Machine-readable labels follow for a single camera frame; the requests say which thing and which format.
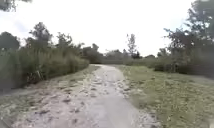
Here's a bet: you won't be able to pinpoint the distant tree line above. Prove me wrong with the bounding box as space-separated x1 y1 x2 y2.
81 43 163 66

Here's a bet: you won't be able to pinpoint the tall thin tree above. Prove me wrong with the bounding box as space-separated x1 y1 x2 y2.
126 33 140 60

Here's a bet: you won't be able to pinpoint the pale gravel path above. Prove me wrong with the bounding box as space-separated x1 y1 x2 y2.
0 63 161 128

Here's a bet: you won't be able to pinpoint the row of trees and bushes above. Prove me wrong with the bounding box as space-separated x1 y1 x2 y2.
154 0 214 80
0 21 91 93

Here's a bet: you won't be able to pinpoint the grass strip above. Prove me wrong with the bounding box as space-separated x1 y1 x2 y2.
0 64 101 108
114 64 214 128

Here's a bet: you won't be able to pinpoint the overhanging tree branches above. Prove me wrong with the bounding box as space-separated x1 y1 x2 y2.
0 0 33 24

